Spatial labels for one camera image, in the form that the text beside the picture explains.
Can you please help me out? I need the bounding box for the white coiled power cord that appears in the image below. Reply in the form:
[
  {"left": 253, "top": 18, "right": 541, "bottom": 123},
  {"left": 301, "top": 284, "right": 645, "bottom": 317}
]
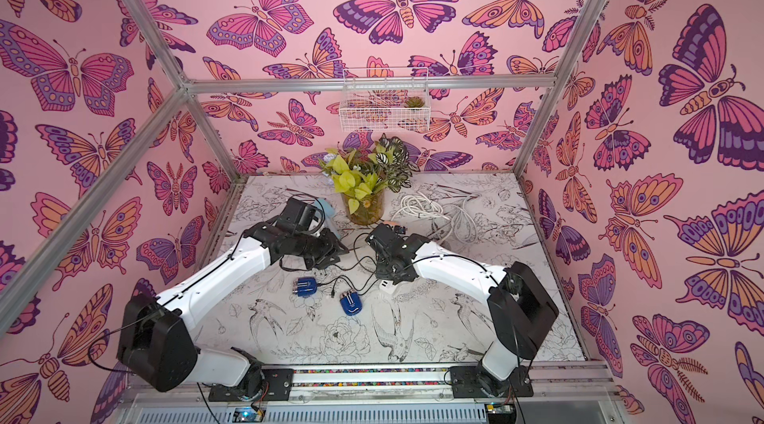
[{"left": 390, "top": 187, "right": 479, "bottom": 243}]

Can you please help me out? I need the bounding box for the black usb cable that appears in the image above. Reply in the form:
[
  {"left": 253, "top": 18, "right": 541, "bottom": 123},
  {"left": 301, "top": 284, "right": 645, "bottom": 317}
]
[
  {"left": 318, "top": 268, "right": 383, "bottom": 300},
  {"left": 279, "top": 231, "right": 383, "bottom": 282}
]

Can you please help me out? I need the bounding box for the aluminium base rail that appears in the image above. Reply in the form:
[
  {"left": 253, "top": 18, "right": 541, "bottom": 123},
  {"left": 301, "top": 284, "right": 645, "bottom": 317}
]
[{"left": 109, "top": 362, "right": 630, "bottom": 423}]

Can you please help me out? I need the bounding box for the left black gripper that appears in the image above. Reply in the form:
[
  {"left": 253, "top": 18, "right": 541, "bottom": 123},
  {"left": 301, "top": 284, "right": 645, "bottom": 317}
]
[{"left": 294, "top": 228, "right": 352, "bottom": 270}]

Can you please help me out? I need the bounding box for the white wire basket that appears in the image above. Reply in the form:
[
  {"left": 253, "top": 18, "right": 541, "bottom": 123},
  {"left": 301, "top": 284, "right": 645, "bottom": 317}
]
[{"left": 336, "top": 66, "right": 432, "bottom": 134}]

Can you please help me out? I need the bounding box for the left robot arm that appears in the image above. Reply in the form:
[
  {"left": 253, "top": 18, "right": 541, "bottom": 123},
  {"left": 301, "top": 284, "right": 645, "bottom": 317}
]
[{"left": 117, "top": 197, "right": 348, "bottom": 400}]

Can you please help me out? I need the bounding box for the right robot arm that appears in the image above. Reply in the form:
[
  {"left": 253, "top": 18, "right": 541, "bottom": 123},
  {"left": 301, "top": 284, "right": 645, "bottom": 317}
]
[{"left": 365, "top": 224, "right": 559, "bottom": 398}]

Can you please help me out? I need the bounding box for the white power strip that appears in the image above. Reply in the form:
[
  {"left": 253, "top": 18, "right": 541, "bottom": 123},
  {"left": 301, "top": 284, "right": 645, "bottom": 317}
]
[{"left": 379, "top": 280, "right": 398, "bottom": 296}]

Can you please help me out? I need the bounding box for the potted green plant glass vase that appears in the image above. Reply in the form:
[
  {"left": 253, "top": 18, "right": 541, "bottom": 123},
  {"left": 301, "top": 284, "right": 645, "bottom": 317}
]
[{"left": 320, "top": 135, "right": 420, "bottom": 225}]

